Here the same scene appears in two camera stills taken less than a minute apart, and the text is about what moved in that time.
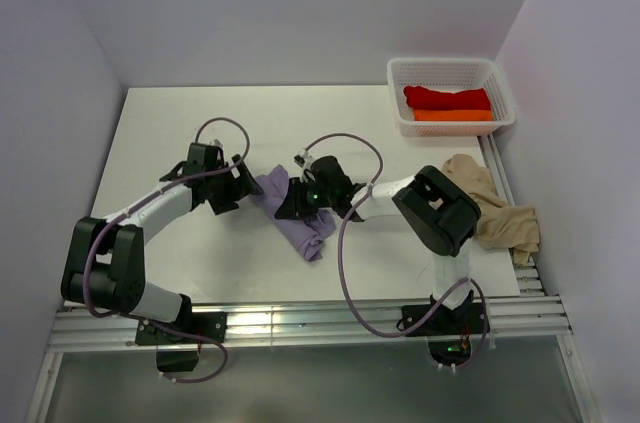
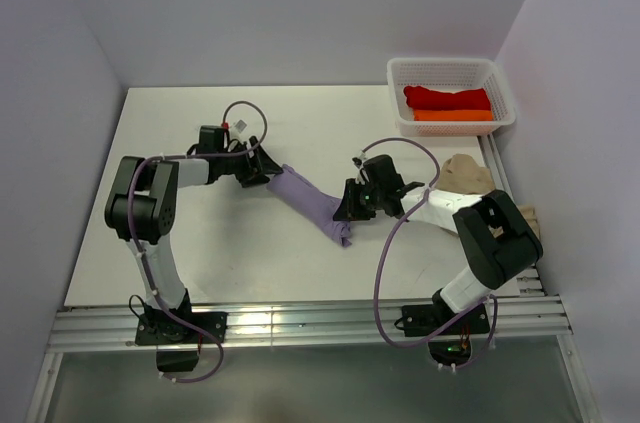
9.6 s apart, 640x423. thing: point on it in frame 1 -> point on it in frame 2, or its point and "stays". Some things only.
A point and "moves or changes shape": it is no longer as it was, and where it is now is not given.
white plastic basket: [449, 72] stays
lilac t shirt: [307, 232] moves or changes shape
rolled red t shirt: [421, 98] stays
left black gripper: [240, 186] -> [256, 167]
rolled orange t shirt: [453, 115] stays
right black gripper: [294, 205] -> [350, 208]
